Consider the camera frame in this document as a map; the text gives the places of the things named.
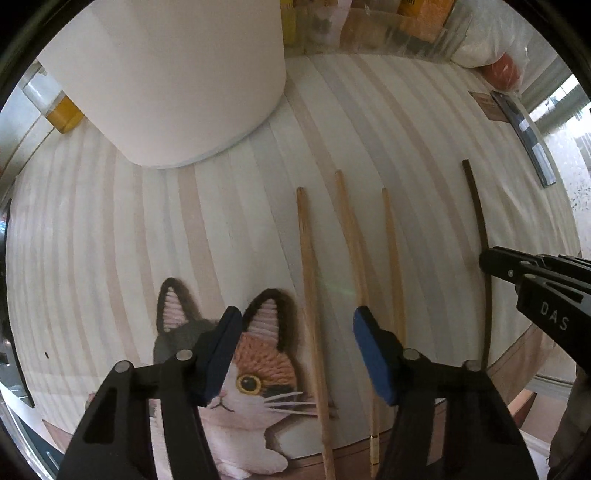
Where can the small brown card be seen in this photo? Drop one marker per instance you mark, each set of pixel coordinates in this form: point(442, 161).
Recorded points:
point(487, 105)

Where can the white powder bag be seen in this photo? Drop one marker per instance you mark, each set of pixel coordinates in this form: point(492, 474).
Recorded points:
point(480, 46)

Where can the yellow seasoning packets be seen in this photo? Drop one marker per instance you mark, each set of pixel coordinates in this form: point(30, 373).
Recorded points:
point(288, 23)

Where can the pale pink cylindrical utensil holder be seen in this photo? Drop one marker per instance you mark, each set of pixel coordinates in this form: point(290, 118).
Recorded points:
point(161, 78)

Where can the clear plastic bag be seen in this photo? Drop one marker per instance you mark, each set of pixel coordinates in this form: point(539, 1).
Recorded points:
point(535, 41)

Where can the clear plastic organizer tray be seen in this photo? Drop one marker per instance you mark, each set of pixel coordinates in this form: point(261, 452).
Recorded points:
point(369, 37)

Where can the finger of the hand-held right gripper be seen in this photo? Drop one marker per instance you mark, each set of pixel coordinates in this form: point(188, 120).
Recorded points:
point(505, 266)
point(554, 310)

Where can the dark smartphone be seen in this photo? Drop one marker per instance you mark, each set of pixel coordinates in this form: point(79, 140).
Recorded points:
point(526, 138)

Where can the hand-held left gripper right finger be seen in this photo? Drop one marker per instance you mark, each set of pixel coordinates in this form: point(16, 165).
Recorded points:
point(374, 355)

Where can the light wooden chopstick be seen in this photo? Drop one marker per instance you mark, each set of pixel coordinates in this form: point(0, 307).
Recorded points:
point(392, 258)
point(351, 240)
point(314, 323)

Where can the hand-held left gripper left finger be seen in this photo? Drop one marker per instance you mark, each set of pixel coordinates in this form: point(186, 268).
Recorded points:
point(221, 350)

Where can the dark wooden chopstick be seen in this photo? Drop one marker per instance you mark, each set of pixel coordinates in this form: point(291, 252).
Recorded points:
point(478, 221)

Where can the glass oil bottle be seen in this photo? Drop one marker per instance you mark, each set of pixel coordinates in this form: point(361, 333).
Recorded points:
point(57, 108)

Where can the person's dark pants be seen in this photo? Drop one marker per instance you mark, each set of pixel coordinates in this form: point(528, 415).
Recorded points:
point(572, 415)

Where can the red tomato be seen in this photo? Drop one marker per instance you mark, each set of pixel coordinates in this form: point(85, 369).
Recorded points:
point(503, 74)

